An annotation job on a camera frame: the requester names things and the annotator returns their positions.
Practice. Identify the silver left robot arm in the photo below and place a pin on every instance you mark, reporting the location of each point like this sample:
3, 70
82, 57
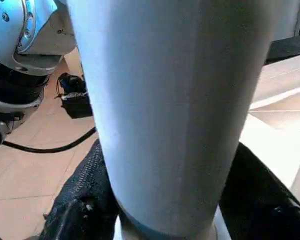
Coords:
10, 25

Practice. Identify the white plastic table leg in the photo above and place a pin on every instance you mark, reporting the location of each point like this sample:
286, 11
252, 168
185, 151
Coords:
177, 100

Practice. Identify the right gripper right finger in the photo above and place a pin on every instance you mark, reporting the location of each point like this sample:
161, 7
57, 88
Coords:
260, 205

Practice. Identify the white plastic table top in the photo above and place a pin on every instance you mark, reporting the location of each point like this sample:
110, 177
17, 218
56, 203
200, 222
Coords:
277, 125

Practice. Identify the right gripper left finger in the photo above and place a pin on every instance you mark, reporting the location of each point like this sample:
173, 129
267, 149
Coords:
85, 200

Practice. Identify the black floor device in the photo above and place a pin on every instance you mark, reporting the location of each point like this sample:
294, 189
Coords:
77, 107

